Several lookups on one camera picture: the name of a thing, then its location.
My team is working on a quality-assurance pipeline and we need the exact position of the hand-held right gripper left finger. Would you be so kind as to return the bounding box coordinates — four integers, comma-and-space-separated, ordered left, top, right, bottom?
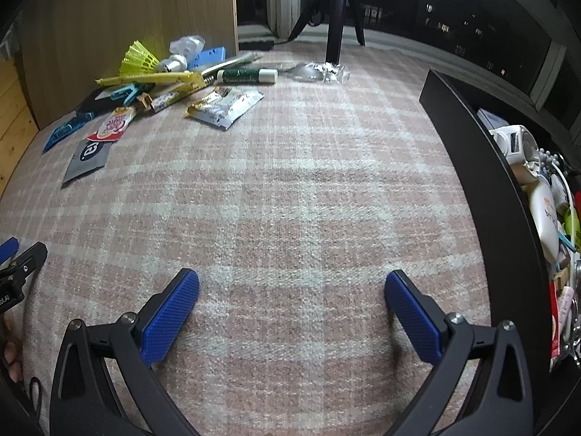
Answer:
49, 268, 203, 436

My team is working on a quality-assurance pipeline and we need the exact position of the blue blister pack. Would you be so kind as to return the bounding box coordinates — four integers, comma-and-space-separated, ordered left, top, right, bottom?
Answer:
191, 46, 227, 70

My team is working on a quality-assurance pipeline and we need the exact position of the red flat packet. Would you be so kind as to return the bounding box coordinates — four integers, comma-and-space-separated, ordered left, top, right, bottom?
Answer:
548, 282, 561, 371

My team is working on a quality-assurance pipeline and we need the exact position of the black storage box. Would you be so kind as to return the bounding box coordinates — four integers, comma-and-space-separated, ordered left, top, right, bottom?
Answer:
420, 69, 581, 436

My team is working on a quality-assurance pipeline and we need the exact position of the black flat pouch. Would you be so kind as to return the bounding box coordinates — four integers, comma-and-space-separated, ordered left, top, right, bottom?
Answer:
75, 91, 119, 121

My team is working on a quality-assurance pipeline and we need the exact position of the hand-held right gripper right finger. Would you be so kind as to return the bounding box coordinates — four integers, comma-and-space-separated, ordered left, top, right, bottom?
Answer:
383, 269, 536, 436

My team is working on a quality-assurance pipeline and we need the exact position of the black strap loop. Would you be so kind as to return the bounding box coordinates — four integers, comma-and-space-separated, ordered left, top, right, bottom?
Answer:
28, 377, 44, 419

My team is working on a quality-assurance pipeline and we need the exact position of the white plastic bag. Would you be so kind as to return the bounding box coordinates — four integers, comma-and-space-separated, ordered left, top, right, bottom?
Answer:
169, 35, 206, 57

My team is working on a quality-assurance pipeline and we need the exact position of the grey curtain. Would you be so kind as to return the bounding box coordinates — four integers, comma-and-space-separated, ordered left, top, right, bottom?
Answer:
267, 0, 302, 39

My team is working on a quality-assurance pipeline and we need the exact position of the green white tube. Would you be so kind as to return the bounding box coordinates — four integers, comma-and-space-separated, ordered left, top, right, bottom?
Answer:
217, 68, 279, 85

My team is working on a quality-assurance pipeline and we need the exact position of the yellow cartoon stick packet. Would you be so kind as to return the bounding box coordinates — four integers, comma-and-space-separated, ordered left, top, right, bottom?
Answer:
150, 84, 200, 113

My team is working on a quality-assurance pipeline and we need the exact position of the red white snack packet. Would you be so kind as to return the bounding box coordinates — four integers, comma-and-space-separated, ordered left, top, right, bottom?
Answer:
87, 106, 137, 142

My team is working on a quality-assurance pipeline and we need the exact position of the long yellow packet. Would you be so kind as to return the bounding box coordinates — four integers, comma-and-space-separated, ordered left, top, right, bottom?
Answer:
95, 71, 206, 94

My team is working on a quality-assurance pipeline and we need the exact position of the silver snack packet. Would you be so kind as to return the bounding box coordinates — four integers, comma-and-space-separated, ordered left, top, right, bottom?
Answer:
186, 87, 265, 132

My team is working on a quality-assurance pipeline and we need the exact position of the person's left hand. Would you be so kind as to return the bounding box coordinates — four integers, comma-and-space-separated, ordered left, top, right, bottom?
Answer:
0, 314, 25, 384

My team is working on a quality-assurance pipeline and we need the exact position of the blue plastic clip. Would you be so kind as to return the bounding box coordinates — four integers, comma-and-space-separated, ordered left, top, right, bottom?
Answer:
43, 116, 86, 153

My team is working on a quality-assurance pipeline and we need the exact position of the yellow plastic shuttlecock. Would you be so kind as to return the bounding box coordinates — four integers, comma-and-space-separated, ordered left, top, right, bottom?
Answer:
119, 40, 161, 78

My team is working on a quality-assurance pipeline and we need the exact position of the blue clothespin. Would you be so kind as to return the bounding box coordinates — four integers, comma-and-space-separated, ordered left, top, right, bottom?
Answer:
108, 84, 142, 103

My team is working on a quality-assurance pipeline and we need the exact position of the grey sachet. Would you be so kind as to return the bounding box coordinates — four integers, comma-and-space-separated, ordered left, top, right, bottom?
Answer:
61, 140, 112, 186

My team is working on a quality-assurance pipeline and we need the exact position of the white bottle orange print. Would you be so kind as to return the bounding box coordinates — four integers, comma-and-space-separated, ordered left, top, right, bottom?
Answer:
527, 177, 561, 264

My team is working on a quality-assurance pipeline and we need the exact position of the wooden cabinet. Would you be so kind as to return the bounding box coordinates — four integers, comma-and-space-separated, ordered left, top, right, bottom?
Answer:
18, 0, 239, 130

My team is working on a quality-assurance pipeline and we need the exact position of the white blue box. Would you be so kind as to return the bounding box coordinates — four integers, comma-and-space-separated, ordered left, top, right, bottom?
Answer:
476, 109, 507, 130

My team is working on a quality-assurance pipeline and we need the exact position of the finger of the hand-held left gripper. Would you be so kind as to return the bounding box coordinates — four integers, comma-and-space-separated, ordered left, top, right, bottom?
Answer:
0, 237, 20, 264
0, 242, 48, 283

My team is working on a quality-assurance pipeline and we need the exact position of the white window frame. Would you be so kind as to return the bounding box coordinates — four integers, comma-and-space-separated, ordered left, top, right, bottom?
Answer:
236, 0, 581, 119

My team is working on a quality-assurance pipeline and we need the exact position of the pink tube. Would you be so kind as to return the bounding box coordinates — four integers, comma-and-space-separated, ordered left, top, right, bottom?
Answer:
557, 286, 577, 341

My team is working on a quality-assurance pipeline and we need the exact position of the white round gadget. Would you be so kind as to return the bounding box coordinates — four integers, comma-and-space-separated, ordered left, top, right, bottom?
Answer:
490, 125, 541, 166

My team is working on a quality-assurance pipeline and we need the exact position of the black tripod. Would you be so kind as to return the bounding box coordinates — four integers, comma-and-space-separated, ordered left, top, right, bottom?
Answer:
287, 0, 366, 64

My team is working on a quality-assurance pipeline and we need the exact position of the white light bulb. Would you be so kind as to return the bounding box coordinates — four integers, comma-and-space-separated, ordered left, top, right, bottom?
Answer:
154, 53, 188, 73

